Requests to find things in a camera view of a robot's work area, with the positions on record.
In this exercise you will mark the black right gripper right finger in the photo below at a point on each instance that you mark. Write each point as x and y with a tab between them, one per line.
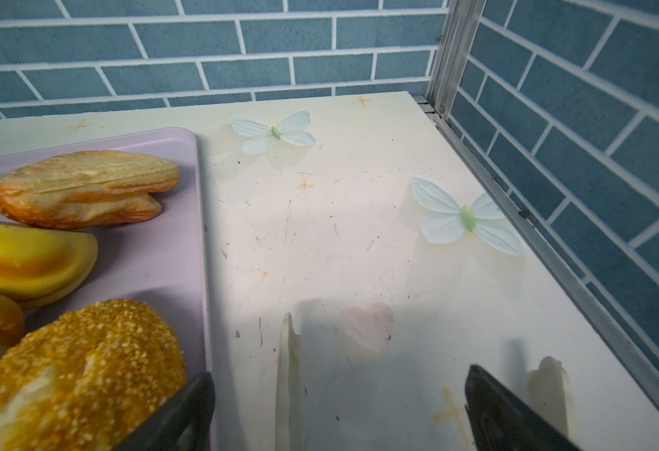
502	421

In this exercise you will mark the lilac plastic tray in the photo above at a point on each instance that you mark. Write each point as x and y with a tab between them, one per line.
160	262

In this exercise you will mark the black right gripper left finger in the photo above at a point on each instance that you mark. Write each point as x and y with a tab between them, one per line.
182	423

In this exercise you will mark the sesame seeded oval bread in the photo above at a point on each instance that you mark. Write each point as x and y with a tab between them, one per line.
89	379

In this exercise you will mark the yellow half-moon bread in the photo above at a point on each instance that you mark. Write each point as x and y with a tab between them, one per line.
40	266

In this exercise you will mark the long brown pastry bread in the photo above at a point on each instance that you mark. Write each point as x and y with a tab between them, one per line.
85	189

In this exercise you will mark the aluminium corner post right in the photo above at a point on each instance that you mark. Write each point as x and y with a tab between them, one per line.
454	48

